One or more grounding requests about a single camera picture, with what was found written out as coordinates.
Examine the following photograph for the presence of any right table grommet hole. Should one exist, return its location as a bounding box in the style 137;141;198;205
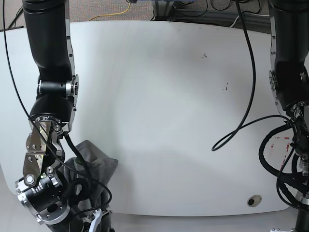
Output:
247;195;262;207

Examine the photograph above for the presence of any aluminium frame post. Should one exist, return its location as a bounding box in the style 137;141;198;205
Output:
152;0;177;21

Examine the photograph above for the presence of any grey t-shirt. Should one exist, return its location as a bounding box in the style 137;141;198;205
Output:
59;140;118;232

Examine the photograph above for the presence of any red tape marking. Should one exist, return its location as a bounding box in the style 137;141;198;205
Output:
268;136;291;170

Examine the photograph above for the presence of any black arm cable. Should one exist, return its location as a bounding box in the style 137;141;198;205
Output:
211;0;309;211
0;0;113;218

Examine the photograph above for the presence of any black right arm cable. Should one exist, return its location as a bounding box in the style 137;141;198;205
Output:
0;0;113;218

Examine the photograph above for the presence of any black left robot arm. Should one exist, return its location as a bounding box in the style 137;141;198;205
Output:
268;0;309;232

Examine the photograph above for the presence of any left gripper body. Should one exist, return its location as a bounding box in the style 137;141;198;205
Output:
270;193;309;232

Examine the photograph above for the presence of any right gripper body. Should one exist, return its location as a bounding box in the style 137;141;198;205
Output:
45;202;113;232

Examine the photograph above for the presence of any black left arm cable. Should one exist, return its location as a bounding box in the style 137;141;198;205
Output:
211;0;309;211

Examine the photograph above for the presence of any white cable on floor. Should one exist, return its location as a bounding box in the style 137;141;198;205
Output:
228;11;271;29

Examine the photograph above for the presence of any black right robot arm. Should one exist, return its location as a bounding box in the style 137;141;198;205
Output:
16;0;112;232

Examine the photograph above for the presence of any black floor cables left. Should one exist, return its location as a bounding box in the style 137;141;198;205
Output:
8;0;27;29

